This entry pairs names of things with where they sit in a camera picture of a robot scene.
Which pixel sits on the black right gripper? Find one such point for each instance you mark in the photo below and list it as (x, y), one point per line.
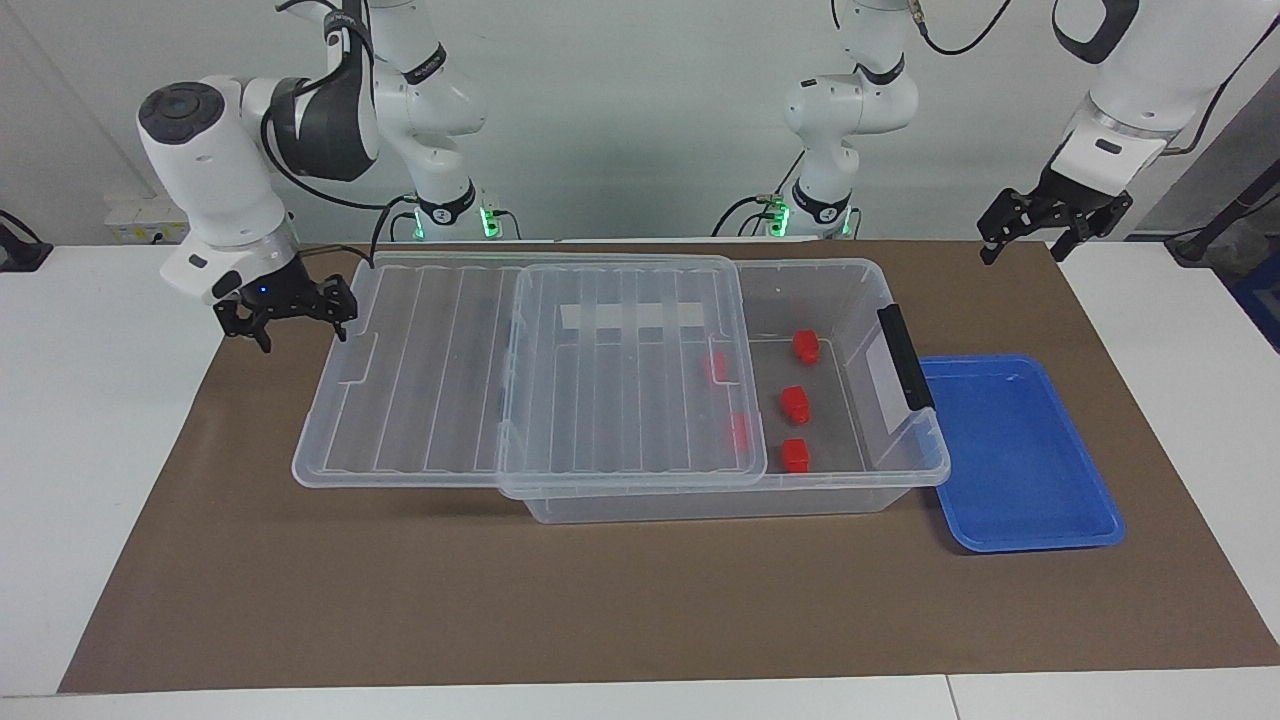
(285, 295)

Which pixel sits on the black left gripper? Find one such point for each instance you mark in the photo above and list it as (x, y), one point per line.
(1070, 205)

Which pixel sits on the clear ribbed plastic lid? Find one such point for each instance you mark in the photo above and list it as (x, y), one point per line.
(420, 400)

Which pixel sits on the red toy block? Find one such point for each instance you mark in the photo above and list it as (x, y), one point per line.
(715, 366)
(796, 402)
(805, 346)
(740, 431)
(796, 455)

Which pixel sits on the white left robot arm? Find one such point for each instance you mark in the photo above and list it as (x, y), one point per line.
(850, 105)

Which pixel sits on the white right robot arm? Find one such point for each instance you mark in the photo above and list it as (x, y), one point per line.
(210, 170)

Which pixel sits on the blue plastic tray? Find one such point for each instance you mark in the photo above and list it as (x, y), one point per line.
(1020, 470)

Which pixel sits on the clear plastic storage box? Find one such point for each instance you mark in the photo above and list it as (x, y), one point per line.
(700, 505)

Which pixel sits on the black stand pole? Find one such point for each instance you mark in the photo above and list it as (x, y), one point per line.
(1235, 215)

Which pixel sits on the blue crate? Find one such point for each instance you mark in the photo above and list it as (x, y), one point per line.
(1262, 300)

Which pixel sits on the brown paper table mat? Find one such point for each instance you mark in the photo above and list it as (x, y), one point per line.
(350, 580)

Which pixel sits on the black table clamp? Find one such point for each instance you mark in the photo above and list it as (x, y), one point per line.
(20, 250)

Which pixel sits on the white wall socket box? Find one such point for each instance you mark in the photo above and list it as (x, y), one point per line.
(135, 218)

